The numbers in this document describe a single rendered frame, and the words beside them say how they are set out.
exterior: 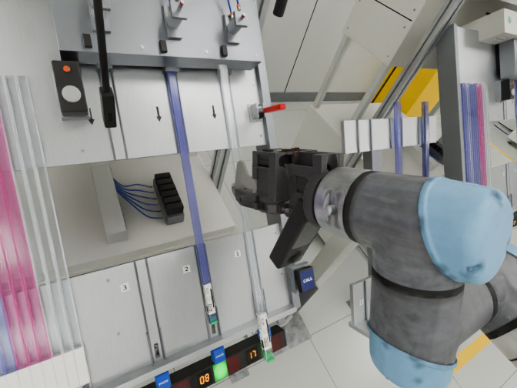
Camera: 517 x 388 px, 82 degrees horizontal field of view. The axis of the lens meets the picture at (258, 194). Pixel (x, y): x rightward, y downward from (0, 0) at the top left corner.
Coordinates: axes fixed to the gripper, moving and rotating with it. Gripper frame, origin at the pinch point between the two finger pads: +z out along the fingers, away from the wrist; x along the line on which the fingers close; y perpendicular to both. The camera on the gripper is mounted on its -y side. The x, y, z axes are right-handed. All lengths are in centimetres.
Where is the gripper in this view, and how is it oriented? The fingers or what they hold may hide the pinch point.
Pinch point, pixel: (242, 189)
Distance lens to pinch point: 50.3
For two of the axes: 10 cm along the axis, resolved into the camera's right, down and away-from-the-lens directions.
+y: -0.1, -9.8, -2.1
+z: -5.7, -1.7, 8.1
